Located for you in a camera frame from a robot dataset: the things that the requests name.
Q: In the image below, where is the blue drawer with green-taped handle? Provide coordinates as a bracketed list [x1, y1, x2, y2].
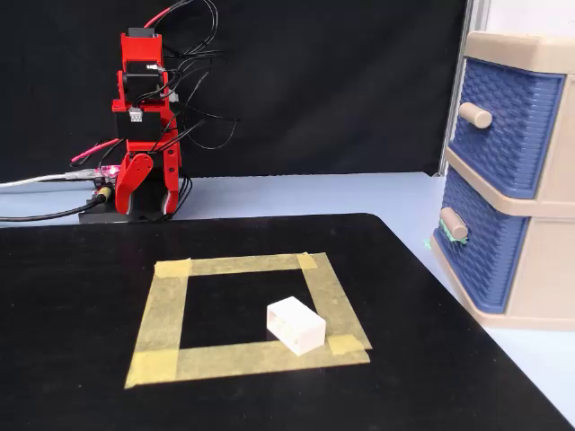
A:
[433, 169, 530, 314]

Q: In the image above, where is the black power cable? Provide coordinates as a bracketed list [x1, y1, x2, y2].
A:
[0, 187, 112, 223]

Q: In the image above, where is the thin black servo wire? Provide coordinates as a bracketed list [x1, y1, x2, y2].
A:
[161, 0, 239, 152]

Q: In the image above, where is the silver USB cable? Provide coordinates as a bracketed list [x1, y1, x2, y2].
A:
[0, 168, 98, 190]

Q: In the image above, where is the black backdrop cloth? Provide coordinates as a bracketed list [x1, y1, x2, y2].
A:
[0, 0, 468, 181]

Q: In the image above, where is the beige plastic drawer cabinet frame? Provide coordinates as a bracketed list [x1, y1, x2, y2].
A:
[429, 31, 575, 332]

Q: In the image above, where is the yellow masking tape strip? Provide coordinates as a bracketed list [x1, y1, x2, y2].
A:
[155, 252, 333, 278]
[132, 259, 193, 388]
[296, 252, 373, 355]
[124, 339, 372, 390]

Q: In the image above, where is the aluminium profile post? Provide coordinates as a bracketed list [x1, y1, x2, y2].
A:
[434, 0, 491, 177]

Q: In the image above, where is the controller board with red LED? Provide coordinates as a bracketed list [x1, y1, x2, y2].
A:
[91, 163, 121, 186]

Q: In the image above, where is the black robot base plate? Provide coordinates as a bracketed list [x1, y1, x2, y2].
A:
[78, 177, 192, 224]

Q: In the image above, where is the black table mat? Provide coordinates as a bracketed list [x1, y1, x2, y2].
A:
[0, 213, 575, 431]

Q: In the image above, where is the white rectangular cube block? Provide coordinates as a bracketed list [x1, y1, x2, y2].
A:
[266, 295, 327, 357]

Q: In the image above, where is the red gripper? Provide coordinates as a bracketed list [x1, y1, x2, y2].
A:
[114, 134, 181, 219]

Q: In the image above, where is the blue drawer with plain handle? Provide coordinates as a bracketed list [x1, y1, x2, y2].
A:
[447, 57, 566, 199]

